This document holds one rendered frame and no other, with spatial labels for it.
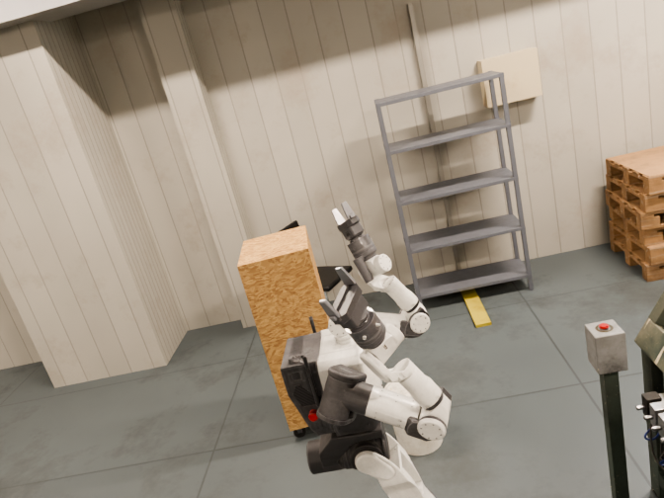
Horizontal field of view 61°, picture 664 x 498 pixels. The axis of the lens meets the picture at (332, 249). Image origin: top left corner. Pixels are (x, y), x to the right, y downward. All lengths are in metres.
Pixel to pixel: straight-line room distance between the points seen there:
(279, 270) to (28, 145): 2.63
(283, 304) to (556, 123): 3.12
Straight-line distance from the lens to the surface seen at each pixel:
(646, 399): 2.47
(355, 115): 5.09
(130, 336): 5.38
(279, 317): 3.36
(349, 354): 1.76
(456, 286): 4.95
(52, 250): 5.32
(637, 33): 5.58
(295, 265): 3.24
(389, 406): 1.63
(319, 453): 2.03
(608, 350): 2.57
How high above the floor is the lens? 2.23
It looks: 18 degrees down
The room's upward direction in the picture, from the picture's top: 15 degrees counter-clockwise
